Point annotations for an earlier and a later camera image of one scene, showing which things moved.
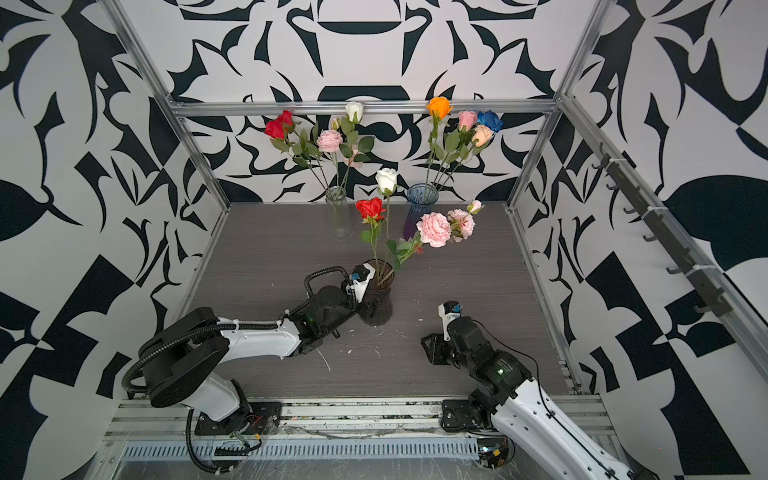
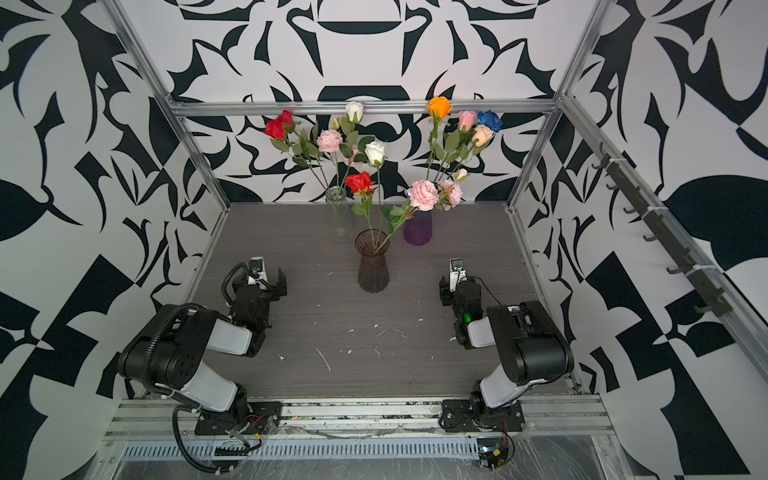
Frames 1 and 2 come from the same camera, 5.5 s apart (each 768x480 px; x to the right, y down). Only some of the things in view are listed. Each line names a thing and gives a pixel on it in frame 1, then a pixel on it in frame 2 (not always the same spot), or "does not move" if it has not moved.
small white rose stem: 386,181 → 375,154
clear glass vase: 341,211 does not move
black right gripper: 434,353 → 447,296
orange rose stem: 439,107 does not move
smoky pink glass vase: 376,308 → 373,246
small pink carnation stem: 434,229 → 425,196
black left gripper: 364,312 → 273,292
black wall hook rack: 705,278 does not move
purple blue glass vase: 421,197 → 418,227
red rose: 370,211 → 361,183
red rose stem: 283,135 does not move
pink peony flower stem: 330,141 does not move
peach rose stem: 481,136 does not move
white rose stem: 358,145 does not move
